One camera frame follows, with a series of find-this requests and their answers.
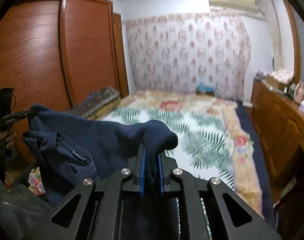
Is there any navy blue t-shirt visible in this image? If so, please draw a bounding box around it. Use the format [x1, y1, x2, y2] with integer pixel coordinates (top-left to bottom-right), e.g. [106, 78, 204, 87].
[22, 105, 178, 206]

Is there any person's left hand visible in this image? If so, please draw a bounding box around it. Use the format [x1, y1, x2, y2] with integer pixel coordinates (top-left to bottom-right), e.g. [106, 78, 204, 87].
[0, 128, 16, 150]

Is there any floral bed blanket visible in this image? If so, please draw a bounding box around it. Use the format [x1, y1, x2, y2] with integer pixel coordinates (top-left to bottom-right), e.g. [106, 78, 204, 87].
[27, 89, 277, 227]

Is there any blue box on bed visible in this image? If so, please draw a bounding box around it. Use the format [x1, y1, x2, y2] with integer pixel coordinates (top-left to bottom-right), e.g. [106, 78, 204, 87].
[195, 82, 215, 96]

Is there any patterned dark folded cloth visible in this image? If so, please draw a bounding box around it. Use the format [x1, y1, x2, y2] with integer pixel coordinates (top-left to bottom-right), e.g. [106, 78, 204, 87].
[64, 86, 120, 118]

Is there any wooden louvred wardrobe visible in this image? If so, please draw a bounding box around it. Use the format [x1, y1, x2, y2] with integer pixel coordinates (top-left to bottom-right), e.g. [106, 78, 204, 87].
[0, 0, 130, 163]

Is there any patterned lace curtain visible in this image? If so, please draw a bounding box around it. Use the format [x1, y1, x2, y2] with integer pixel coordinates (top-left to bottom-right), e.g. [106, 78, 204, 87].
[125, 13, 251, 100]

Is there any wooden sideboard cabinet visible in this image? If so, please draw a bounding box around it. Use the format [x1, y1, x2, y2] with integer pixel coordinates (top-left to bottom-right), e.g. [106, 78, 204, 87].
[250, 77, 304, 190]

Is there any cardboard box on sideboard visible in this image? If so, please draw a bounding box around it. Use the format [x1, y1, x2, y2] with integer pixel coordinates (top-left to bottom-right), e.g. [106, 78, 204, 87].
[266, 68, 295, 91]

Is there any pink bottle on sideboard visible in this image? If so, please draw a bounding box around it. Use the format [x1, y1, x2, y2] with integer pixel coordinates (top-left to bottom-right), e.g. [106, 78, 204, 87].
[294, 81, 304, 104]

